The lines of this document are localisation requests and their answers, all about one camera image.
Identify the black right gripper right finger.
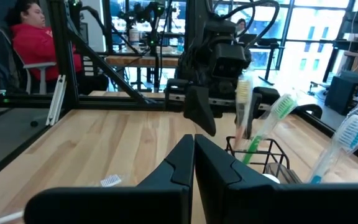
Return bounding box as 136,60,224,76
194,134,358,224

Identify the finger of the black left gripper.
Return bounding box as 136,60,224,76
165,78,217,137
243,86,281,140

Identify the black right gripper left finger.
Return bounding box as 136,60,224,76
23,133,197,224

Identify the green toothbrush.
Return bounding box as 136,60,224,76
241,91,300,166

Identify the white packaged toothbrush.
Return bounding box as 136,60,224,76
233,77,254,150

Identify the teal toothpaste tube white cap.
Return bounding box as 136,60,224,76
262,173,281,184

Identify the purple toothbrush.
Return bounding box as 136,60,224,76
0,173,124,224

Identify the blue toothbrush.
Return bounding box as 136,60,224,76
306,96,358,184

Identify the black standing desk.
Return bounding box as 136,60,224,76
237,32,281,86

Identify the translucent grey plastic cup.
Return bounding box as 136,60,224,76
264,162,303,184

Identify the person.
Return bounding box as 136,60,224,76
4,0,110,94
234,17,249,38

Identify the wooden workbench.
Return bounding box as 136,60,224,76
106,54,180,68

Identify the black computer case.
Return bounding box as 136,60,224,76
324,76,358,116

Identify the wooden desk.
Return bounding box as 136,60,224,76
331,39,358,78

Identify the silver aluminium extrusion bar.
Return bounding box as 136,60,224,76
45,74,67,127

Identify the grey office chair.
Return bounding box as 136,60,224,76
0,27,57,96

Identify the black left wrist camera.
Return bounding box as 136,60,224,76
211,42,249,79

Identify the black wire caddy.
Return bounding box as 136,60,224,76
224,136,303,184

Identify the black arched handle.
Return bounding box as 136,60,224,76
292,104,323,119

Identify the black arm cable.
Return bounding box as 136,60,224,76
211,0,281,50

